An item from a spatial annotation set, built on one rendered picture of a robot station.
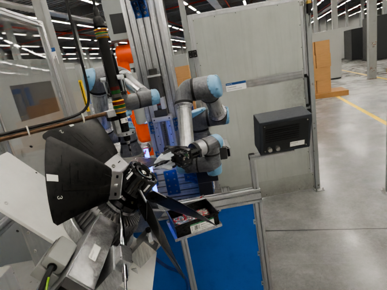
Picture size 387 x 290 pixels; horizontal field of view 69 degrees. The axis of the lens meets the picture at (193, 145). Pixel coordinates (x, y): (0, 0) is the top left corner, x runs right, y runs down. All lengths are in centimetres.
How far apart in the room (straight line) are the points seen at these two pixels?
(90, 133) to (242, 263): 115
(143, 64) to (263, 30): 137
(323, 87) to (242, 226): 779
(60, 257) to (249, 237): 113
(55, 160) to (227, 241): 115
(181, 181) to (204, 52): 138
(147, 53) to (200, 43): 93
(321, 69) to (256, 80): 628
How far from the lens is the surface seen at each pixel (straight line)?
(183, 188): 195
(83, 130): 112
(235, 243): 171
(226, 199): 154
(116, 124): 103
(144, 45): 201
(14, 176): 113
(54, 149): 80
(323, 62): 907
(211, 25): 286
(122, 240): 88
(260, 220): 166
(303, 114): 146
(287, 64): 301
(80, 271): 78
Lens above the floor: 155
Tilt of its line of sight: 16 degrees down
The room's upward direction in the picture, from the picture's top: 10 degrees counter-clockwise
